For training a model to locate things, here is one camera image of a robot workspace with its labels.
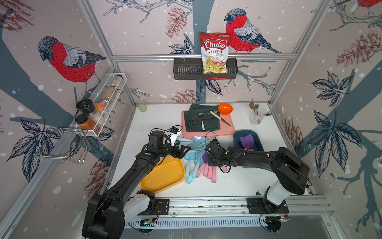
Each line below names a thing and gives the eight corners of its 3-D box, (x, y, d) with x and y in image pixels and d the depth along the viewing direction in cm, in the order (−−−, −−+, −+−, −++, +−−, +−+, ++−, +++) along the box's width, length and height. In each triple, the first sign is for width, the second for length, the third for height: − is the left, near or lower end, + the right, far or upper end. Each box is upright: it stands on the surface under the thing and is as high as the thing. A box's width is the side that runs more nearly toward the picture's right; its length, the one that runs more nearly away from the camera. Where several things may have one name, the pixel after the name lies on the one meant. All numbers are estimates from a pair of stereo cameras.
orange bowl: (218, 115, 114) (219, 111, 110) (217, 107, 119) (218, 103, 115) (232, 115, 114) (233, 111, 110) (230, 107, 119) (231, 103, 115)
